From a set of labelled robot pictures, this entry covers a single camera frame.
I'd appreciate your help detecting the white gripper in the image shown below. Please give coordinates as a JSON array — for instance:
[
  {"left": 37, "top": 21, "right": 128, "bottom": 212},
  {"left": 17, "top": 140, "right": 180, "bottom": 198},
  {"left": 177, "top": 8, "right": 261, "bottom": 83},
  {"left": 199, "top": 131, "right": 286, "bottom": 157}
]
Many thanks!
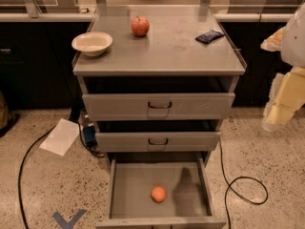
[{"left": 260, "top": 4, "right": 305, "bottom": 132}]

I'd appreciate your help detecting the orange fruit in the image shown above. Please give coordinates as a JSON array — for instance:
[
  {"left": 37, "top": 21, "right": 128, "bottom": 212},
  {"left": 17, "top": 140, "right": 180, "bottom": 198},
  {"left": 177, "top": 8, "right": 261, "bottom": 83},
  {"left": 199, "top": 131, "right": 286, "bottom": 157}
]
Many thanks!
[{"left": 151, "top": 186, "right": 167, "bottom": 203}]

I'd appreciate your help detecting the grey drawer cabinet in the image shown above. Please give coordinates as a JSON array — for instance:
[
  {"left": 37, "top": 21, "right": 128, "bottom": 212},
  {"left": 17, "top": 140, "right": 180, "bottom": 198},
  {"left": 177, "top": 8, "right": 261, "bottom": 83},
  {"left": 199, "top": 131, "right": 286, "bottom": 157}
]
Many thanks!
[{"left": 71, "top": 4, "right": 248, "bottom": 164}]

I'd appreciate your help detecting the top grey drawer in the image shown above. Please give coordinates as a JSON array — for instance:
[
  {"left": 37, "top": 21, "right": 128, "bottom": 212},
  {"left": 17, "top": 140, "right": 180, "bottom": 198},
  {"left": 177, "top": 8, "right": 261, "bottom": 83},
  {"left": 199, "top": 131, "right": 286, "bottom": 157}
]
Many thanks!
[{"left": 83, "top": 93, "right": 234, "bottom": 121}]

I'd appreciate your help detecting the grey drawer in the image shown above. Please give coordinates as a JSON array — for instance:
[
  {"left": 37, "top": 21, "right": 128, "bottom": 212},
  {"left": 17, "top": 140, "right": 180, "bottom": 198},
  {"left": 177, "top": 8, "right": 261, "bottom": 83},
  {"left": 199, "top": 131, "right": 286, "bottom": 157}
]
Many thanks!
[
  {"left": 96, "top": 156, "right": 226, "bottom": 229},
  {"left": 83, "top": 93, "right": 234, "bottom": 121},
  {"left": 96, "top": 132, "right": 220, "bottom": 153}
]

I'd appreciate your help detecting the bottom grey drawer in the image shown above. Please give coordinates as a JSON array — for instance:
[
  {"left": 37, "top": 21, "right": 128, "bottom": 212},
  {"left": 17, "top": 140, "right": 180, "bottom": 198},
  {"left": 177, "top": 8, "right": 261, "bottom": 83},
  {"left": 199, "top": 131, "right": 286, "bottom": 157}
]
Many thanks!
[{"left": 96, "top": 156, "right": 226, "bottom": 229}]

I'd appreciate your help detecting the middle grey drawer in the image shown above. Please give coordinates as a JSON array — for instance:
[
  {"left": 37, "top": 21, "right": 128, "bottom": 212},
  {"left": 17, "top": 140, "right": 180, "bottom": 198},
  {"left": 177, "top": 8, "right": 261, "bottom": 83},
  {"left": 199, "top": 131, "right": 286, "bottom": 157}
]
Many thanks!
[{"left": 96, "top": 132, "right": 220, "bottom": 153}]

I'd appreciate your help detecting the red apple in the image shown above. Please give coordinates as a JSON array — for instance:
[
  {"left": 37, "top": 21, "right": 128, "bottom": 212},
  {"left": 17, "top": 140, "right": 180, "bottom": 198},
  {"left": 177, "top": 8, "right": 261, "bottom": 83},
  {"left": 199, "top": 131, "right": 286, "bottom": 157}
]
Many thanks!
[{"left": 131, "top": 16, "right": 150, "bottom": 37}]

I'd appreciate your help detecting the white bowl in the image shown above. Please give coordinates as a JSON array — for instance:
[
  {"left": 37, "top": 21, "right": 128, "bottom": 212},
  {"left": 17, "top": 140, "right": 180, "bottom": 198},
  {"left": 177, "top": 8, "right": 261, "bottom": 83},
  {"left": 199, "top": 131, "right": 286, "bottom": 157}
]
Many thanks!
[{"left": 71, "top": 31, "right": 112, "bottom": 56}]

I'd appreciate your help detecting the blue power box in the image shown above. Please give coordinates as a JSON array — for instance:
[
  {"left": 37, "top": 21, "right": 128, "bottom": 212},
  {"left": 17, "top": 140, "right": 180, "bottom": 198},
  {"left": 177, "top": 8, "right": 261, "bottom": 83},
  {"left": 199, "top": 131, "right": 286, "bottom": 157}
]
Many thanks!
[{"left": 83, "top": 126, "right": 97, "bottom": 147}]

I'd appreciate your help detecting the white paper sheet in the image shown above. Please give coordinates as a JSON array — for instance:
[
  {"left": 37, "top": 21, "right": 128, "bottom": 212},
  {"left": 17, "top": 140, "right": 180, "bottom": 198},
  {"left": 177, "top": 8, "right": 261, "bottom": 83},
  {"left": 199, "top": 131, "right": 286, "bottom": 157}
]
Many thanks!
[{"left": 39, "top": 118, "right": 79, "bottom": 156}]

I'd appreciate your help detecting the brown bag at left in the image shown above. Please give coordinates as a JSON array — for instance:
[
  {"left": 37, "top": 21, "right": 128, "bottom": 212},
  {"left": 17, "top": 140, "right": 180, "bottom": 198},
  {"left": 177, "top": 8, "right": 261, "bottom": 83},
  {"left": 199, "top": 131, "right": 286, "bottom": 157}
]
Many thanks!
[{"left": 0, "top": 91, "right": 20, "bottom": 137}]

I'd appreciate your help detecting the black cable right floor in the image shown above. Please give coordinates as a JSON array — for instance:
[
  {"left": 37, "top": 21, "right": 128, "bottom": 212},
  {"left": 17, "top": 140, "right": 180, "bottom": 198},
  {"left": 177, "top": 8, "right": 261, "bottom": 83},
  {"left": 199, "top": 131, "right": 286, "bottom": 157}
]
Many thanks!
[{"left": 218, "top": 139, "right": 270, "bottom": 229}]

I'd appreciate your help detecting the black cable floor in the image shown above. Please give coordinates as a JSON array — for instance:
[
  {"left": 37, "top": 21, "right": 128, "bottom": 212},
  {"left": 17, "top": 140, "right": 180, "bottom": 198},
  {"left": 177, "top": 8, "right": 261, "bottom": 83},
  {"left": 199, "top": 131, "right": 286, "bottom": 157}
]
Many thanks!
[
  {"left": 17, "top": 124, "right": 57, "bottom": 229},
  {"left": 218, "top": 139, "right": 270, "bottom": 229}
]

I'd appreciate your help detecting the black cable left floor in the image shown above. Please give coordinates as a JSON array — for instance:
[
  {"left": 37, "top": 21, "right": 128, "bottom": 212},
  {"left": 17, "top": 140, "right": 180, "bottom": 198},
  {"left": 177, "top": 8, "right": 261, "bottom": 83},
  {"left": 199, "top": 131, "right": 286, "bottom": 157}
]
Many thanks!
[{"left": 17, "top": 124, "right": 57, "bottom": 229}]

